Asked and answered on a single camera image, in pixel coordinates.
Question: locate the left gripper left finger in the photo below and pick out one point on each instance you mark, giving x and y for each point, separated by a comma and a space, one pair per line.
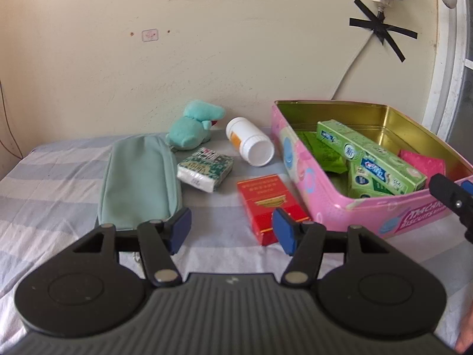
159, 240

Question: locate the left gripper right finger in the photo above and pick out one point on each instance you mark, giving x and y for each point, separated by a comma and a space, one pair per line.
304, 243

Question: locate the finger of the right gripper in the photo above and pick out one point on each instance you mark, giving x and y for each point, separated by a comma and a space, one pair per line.
467, 186

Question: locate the pink tissue packet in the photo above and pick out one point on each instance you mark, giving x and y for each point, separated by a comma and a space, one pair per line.
428, 166

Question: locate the green toothpaste box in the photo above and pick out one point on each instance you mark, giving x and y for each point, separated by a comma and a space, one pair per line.
384, 166

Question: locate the red cigarette box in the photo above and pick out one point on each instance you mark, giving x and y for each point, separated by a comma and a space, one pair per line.
260, 197

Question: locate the green sachet packet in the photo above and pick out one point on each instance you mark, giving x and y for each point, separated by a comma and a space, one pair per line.
328, 159

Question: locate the person's right hand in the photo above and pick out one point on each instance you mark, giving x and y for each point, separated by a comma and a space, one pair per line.
465, 338

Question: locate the mint green pouch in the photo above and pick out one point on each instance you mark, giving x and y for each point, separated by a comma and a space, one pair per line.
140, 183

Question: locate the green patterned tissue pack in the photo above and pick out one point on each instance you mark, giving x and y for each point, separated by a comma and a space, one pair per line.
204, 169

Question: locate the white pill bottle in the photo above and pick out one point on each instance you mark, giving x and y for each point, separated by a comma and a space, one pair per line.
254, 145

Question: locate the teal plush toy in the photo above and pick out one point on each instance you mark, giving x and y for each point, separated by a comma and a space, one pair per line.
194, 127

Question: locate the black tape cross lower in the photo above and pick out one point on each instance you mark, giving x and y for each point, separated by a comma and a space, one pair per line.
376, 24

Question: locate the window frame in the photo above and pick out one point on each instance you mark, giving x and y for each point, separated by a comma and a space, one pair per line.
446, 108

